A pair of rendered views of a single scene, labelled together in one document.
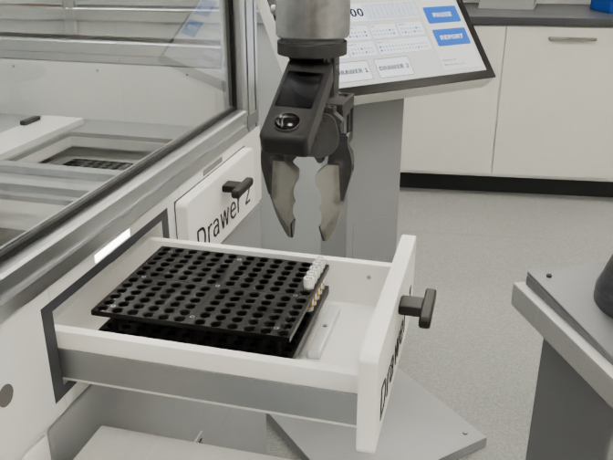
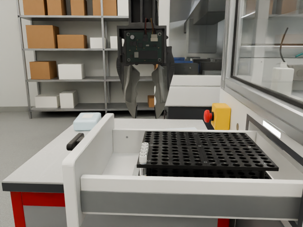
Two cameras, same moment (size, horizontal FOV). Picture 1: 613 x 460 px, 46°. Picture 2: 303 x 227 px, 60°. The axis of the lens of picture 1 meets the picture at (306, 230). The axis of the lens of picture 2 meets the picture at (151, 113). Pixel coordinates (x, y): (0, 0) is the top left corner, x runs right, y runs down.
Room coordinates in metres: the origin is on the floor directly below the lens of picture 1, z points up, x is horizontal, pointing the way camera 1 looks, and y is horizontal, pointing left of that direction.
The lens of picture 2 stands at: (1.17, -0.08, 1.08)
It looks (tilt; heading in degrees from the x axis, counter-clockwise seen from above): 14 degrees down; 168
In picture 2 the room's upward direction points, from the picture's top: straight up
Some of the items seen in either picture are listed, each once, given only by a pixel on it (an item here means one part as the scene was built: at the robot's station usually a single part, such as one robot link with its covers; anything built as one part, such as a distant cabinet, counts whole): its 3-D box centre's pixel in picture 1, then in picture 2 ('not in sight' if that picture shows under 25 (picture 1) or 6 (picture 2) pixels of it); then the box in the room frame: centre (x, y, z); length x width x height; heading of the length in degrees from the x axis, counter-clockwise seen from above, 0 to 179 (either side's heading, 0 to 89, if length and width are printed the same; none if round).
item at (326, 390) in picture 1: (212, 312); (203, 163); (0.73, 0.11, 0.86); 0.40 x 0.26 x 0.06; 75
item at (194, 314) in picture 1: (219, 309); (199, 161); (0.73, 0.10, 0.87); 0.22 x 0.18 x 0.06; 75
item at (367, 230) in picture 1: (368, 257); not in sight; (1.65, -0.16, 0.51); 0.50 x 0.45 x 1.02; 31
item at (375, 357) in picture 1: (389, 329); (96, 156); (0.68, -0.09, 0.87); 0.29 x 0.02 x 0.11; 165
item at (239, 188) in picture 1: (234, 187); not in sight; (1.06, 0.11, 0.91); 0.07 x 0.04 x 0.01; 165
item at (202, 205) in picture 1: (220, 204); not in sight; (1.07, 0.14, 0.87); 0.29 x 0.02 x 0.11; 165
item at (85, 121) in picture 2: not in sight; (88, 120); (0.07, -0.13, 0.78); 0.15 x 0.10 x 0.04; 172
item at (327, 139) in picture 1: (313, 98); (144, 26); (0.75, -0.01, 1.11); 0.09 x 0.08 x 0.12; 165
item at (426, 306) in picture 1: (416, 306); (81, 141); (0.67, -0.12, 0.91); 0.07 x 0.04 x 0.01; 165
